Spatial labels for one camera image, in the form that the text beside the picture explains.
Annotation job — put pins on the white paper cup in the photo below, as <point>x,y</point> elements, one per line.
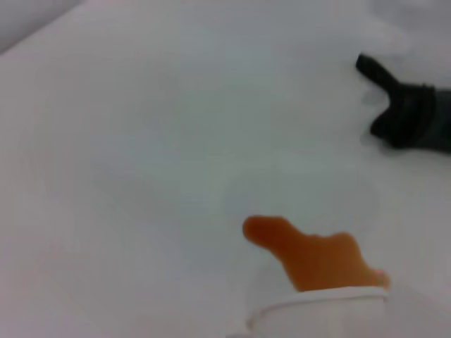
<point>317,313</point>

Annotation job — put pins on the dark grey sock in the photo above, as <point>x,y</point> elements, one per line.
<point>408,109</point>

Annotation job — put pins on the brown water stain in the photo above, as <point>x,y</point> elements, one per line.
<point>317,253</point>

